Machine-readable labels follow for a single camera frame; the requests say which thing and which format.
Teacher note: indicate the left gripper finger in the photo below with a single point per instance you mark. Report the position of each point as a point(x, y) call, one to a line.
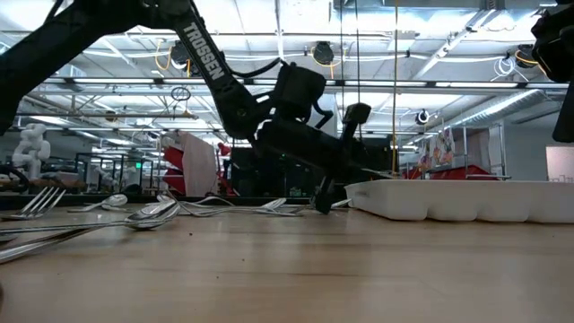
point(325, 197)

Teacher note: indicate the silver fork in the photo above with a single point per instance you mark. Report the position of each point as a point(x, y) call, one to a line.
point(15, 215)
point(269, 212)

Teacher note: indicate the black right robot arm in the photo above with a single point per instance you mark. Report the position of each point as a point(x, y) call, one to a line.
point(556, 45)

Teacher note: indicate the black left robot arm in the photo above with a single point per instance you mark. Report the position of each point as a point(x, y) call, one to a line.
point(233, 103)

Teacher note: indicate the black desk partition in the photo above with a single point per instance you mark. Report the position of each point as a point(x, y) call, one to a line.
point(269, 184)

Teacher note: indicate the white draped cloth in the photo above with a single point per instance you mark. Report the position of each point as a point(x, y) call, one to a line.
point(199, 166)

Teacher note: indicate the white cutlery tray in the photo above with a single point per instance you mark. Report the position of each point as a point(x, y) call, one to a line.
point(448, 202)

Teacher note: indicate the colourful banner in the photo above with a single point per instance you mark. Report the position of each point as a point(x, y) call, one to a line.
point(441, 148)

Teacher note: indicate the red equipment stand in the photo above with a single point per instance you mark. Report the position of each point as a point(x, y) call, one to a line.
point(172, 159)

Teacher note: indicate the metal rack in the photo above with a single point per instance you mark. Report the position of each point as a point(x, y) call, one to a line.
point(480, 148)

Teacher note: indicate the long ceiling light bar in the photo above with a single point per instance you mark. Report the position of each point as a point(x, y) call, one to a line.
point(134, 81)

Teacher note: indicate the pale pink board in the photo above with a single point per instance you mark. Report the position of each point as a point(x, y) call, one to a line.
point(560, 163)

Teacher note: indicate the white robot figure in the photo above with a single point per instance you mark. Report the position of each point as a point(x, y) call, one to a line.
point(31, 148)

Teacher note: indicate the silver air duct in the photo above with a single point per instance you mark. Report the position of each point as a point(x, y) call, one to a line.
point(515, 104)

